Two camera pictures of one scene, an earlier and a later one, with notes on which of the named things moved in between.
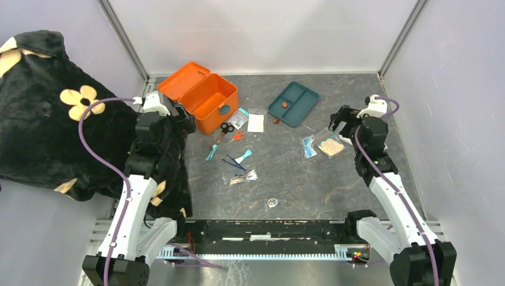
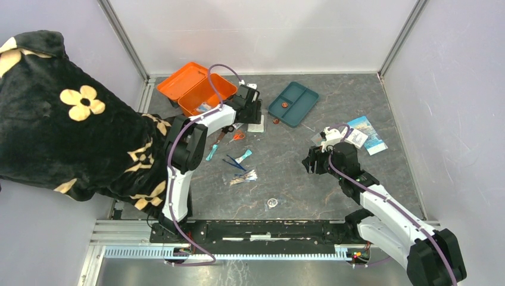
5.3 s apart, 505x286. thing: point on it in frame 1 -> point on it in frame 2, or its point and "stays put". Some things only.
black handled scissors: (225, 128) stays put
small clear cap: (272, 202) stays put
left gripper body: (184, 124) -> (253, 112)
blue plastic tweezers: (235, 164) stays put
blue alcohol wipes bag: (308, 148) -> (203, 106)
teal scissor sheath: (212, 152) stays put
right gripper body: (349, 115) -> (318, 154)
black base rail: (271, 232) stays put
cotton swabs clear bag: (247, 177) stays put
